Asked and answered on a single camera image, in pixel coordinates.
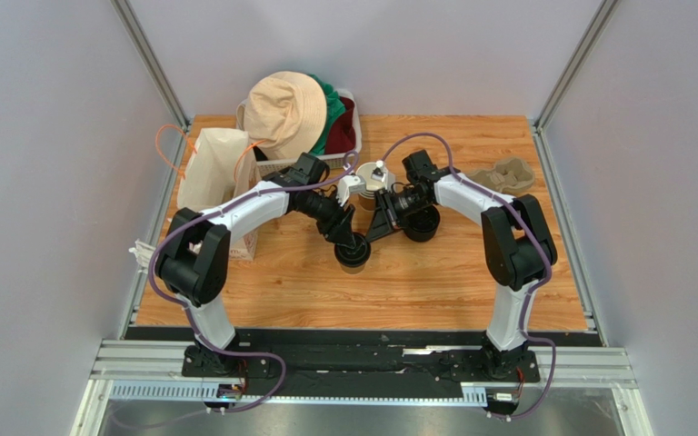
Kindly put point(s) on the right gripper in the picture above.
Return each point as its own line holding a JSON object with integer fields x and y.
{"x": 390, "y": 208}

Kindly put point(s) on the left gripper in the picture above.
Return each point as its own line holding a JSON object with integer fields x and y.
{"x": 342, "y": 232}

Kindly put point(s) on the single brown paper cup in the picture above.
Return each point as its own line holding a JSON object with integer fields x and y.
{"x": 352, "y": 269}

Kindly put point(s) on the white paper bag orange handles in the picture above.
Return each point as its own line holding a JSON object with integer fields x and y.
{"x": 219, "y": 165}

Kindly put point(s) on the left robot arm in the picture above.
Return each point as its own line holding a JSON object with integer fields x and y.
{"x": 192, "y": 260}

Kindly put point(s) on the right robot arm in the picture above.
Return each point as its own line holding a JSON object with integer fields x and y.
{"x": 518, "y": 246}

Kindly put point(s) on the stack of paper cups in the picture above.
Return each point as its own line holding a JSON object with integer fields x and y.
{"x": 367, "y": 198}

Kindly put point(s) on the stack of black lids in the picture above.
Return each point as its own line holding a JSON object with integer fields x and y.
{"x": 422, "y": 226}

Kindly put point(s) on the dark red cloth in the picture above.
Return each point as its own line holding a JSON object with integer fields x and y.
{"x": 342, "y": 137}

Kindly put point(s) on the green cloth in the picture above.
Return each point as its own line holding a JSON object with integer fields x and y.
{"x": 334, "y": 109}

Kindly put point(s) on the beige bucket hat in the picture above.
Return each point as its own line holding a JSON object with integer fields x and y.
{"x": 284, "y": 114}

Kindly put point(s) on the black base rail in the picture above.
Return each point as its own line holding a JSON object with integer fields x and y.
{"x": 348, "y": 364}

